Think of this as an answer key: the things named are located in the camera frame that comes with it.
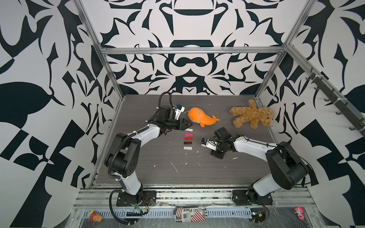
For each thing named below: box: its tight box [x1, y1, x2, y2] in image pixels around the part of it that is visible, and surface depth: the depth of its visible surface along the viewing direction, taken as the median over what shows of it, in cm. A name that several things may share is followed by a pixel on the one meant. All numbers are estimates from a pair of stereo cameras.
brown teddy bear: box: [230, 99, 274, 130], surface depth 103 cm
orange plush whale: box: [187, 106, 221, 128], surface depth 102 cm
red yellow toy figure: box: [88, 209, 103, 223], surface depth 69 cm
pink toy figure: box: [294, 206, 305, 220], surface depth 71 cm
